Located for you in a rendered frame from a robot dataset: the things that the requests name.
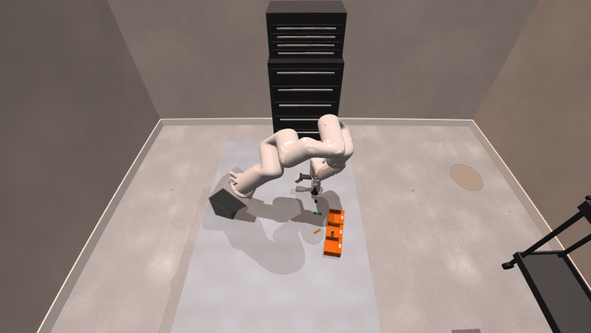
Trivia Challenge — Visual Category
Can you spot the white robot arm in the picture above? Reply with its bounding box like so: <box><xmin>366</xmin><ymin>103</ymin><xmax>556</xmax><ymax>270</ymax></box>
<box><xmin>229</xmin><ymin>114</ymin><xmax>354</xmax><ymax>198</ymax></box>

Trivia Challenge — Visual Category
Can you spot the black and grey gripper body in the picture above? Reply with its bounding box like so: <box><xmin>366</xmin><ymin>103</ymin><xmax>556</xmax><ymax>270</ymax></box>
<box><xmin>311</xmin><ymin>178</ymin><xmax>321</xmax><ymax>192</ymax></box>

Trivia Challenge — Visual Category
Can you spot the orange open bin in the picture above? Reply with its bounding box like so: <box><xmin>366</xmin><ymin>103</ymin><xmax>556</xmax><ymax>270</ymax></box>
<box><xmin>324</xmin><ymin>209</ymin><xmax>344</xmax><ymax>258</ymax></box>

